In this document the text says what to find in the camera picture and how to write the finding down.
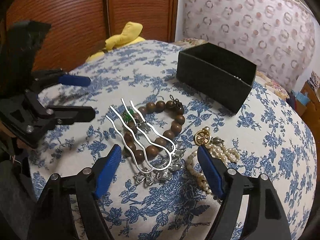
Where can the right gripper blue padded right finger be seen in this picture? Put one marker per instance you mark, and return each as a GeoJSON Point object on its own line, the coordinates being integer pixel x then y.
{"type": "Point", "coordinates": [265, 216]}

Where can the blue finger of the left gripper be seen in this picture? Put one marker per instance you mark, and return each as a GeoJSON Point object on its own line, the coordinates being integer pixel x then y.
{"type": "Point", "coordinates": [73, 80]}

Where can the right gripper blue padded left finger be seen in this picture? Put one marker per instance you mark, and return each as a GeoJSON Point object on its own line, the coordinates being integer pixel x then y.
{"type": "Point", "coordinates": [53, 218]}

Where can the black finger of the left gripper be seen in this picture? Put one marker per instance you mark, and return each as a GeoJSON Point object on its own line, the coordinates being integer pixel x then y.
{"type": "Point", "coordinates": [68, 115]}

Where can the silver wavy hair fork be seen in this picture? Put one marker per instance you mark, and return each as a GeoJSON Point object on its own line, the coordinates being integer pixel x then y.
{"type": "Point", "coordinates": [156, 156]}

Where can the small dark metal brooch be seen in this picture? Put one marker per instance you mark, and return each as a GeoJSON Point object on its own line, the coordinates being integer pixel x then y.
{"type": "Point", "coordinates": [217, 141]}

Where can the black square jewelry box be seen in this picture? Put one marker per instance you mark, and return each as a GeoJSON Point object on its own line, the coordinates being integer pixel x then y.
{"type": "Point", "coordinates": [210, 69]}

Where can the wooden louvered wardrobe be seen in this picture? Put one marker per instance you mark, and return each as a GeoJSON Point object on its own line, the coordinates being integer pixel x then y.
{"type": "Point", "coordinates": [80, 27]}

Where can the yellow plush toy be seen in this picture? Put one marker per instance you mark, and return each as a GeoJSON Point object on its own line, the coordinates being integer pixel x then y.
{"type": "Point", "coordinates": [129, 35]}

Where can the blue floral tablecloth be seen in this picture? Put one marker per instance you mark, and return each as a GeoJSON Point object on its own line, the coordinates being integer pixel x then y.
{"type": "Point", "coordinates": [269, 135]}

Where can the wooden sideboard cabinet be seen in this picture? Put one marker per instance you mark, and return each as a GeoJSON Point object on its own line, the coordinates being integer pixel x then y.
{"type": "Point", "coordinates": [309, 113]}

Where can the blue gift bag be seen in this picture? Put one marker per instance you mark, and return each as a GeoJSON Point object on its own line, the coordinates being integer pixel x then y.
{"type": "Point", "coordinates": [301, 100]}

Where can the pink circle patterned curtain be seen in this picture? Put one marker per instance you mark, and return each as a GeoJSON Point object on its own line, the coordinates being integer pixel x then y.
{"type": "Point", "coordinates": [278, 36]}

